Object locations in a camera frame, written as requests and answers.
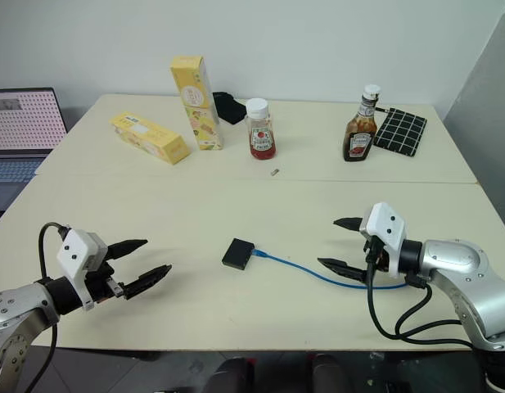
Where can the black pouch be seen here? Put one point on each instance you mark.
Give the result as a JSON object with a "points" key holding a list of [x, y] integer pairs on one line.
{"points": [[229, 108]]}

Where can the brown sauce bottle white cap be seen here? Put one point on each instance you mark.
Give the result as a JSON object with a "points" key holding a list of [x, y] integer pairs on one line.
{"points": [[360, 135]]}

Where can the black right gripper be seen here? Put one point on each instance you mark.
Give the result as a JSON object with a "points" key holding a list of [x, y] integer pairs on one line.
{"points": [[375, 256]]}

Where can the dark rounded shape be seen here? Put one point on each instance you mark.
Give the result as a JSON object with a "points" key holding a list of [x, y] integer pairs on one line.
{"points": [[235, 374], [330, 374]]}

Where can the open laptop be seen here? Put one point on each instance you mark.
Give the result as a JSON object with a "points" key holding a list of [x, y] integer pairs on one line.
{"points": [[21, 123]]}

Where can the small metal connector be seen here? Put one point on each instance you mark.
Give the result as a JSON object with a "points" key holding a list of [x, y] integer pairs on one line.
{"points": [[275, 171]]}

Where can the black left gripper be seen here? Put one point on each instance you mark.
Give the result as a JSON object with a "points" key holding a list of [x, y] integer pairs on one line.
{"points": [[100, 284]]}

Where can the red ketchup bottle white cap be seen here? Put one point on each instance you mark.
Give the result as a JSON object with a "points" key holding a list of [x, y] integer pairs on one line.
{"points": [[261, 133]]}

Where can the black white checkered cloth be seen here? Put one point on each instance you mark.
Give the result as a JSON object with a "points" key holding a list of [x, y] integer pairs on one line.
{"points": [[399, 131]]}

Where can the short yellow carton box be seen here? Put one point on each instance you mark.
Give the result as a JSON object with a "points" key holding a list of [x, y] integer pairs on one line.
{"points": [[150, 137]]}

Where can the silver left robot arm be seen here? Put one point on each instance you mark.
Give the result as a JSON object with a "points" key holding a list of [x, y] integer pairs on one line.
{"points": [[14, 311]]}

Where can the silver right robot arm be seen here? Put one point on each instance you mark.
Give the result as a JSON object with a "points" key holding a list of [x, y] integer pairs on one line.
{"points": [[461, 270]]}

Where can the tall yellow carton box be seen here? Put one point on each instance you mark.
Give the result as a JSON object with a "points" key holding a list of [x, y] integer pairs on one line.
{"points": [[197, 98]]}

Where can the small black box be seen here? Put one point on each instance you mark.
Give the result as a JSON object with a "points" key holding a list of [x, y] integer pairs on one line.
{"points": [[237, 254]]}

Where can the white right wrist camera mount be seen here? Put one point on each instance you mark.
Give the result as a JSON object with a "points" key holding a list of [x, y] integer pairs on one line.
{"points": [[385, 223]]}

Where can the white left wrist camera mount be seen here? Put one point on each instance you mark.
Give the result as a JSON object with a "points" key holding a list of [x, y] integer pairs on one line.
{"points": [[74, 249]]}

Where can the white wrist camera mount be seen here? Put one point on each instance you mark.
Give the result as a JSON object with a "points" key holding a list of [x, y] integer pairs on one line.
{"points": [[74, 249], [385, 223]]}

